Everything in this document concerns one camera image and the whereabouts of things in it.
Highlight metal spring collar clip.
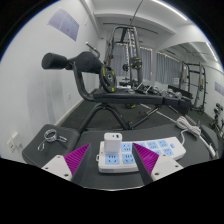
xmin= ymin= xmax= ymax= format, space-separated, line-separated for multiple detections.
xmin=36 ymin=128 xmax=69 ymax=152

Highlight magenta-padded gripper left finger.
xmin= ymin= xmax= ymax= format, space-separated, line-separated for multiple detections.
xmin=41 ymin=143 xmax=92 ymax=186

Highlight black roller pad weight bench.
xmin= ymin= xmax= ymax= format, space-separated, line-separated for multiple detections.
xmin=41 ymin=51 xmax=193 ymax=131

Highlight white coiled power cable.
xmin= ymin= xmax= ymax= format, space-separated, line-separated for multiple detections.
xmin=175 ymin=115 xmax=203 ymax=145

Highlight white wall socket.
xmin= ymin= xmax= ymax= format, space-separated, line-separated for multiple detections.
xmin=6 ymin=131 xmax=23 ymax=153

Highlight black cable rack machine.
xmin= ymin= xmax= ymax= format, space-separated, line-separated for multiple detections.
xmin=105 ymin=25 xmax=145 ymax=89

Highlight white charger block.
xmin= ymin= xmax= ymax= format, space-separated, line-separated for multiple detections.
xmin=103 ymin=132 xmax=124 ymax=155

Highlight black squat rack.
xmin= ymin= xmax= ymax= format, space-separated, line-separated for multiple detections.
xmin=179 ymin=61 xmax=208 ymax=115

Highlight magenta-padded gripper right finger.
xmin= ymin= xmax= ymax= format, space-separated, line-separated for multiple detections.
xmin=131 ymin=143 xmax=185 ymax=186

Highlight small purple wall poster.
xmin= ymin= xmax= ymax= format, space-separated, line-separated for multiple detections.
xmin=214 ymin=81 xmax=224 ymax=97

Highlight small black yellow weight plate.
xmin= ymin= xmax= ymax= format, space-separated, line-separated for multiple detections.
xmin=129 ymin=56 xmax=144 ymax=70

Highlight black bench seat pad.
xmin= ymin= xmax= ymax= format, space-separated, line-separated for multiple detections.
xmin=21 ymin=124 xmax=81 ymax=168

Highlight grey window curtain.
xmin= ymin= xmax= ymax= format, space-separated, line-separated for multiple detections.
xmin=110 ymin=44 xmax=153 ymax=82
xmin=155 ymin=52 xmax=181 ymax=85

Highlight black rectangular box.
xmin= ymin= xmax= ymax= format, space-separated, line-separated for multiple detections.
xmin=167 ymin=84 xmax=194 ymax=116

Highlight grey dumbbell group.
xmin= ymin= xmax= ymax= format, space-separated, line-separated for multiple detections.
xmin=119 ymin=81 xmax=183 ymax=101

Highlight ceiling light strip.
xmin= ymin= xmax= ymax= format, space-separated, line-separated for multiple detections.
xmin=205 ymin=41 xmax=220 ymax=63
xmin=151 ymin=0 xmax=189 ymax=22

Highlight white power strip blue sockets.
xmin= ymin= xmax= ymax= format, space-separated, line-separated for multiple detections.
xmin=95 ymin=136 xmax=187 ymax=175

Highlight black dumbbell rack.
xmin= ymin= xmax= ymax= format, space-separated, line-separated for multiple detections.
xmin=209 ymin=102 xmax=224 ymax=138

